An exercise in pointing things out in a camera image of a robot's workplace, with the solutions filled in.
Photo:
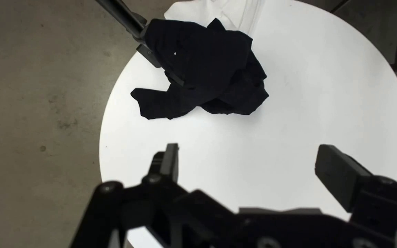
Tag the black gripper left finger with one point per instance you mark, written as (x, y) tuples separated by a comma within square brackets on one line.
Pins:
[(169, 163)]

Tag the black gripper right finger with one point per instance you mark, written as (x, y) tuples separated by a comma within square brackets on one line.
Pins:
[(340, 174)]

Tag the black shirt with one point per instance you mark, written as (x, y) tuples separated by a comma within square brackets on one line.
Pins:
[(207, 69)]

